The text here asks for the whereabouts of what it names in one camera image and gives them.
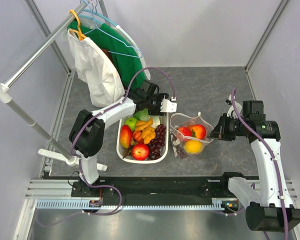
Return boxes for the yellow ginger root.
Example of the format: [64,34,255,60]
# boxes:
[135,117,156,145]

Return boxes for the light blue cable duct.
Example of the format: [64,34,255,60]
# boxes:
[36,198,248,210]

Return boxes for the blue clothes hanger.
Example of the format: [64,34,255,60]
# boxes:
[79,8,143,59]

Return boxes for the green shirt on hanger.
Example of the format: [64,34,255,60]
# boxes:
[80,24,143,86]

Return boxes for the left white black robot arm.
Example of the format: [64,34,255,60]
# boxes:
[69,81,169,197]

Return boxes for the red yellow mango left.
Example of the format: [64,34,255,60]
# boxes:
[119,125,133,149]

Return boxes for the red apple back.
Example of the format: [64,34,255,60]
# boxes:
[177,126,192,139]

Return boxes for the yellow lemon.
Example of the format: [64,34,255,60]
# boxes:
[183,140,204,155]

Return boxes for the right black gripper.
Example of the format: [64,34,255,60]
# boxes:
[207,113,249,141]

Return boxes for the metal clothes rack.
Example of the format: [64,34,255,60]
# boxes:
[0,0,108,173]

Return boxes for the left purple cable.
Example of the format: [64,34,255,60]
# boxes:
[34,66,178,227]

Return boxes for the purple cable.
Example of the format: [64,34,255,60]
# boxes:
[212,87,291,240]
[34,66,178,227]

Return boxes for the red apple front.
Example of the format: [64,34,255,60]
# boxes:
[132,143,150,161]

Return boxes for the orange clothes hanger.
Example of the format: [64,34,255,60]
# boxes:
[68,9,86,41]

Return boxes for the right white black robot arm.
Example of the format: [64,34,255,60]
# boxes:
[208,99,300,234]

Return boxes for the green apple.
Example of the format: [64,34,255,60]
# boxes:
[124,117,139,132]

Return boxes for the green cabbage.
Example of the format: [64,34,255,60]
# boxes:
[133,108,151,122]

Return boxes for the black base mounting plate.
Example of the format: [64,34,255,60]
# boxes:
[70,174,261,203]

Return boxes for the red apple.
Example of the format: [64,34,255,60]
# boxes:
[177,126,192,139]
[132,143,150,161]

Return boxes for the white shirt on hanger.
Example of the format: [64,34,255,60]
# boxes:
[67,28,125,108]

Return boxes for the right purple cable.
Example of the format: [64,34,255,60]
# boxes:
[212,87,291,240]

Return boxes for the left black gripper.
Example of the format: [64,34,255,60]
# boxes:
[145,94,169,117]

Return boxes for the dark purple grape bunch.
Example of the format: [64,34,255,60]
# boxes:
[170,133,187,159]

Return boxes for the clear polka dot zip bag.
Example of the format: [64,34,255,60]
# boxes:
[169,112,213,159]

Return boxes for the red tomato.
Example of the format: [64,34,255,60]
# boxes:
[187,124,207,140]

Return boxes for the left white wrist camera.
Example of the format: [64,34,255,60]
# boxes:
[160,97,177,113]

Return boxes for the small orange pumpkin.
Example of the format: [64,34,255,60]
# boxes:
[132,131,143,143]

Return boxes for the dark grape bunch right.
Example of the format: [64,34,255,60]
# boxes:
[148,124,167,160]

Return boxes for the white plastic fruit basket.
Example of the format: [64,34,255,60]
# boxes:
[116,111,169,164]

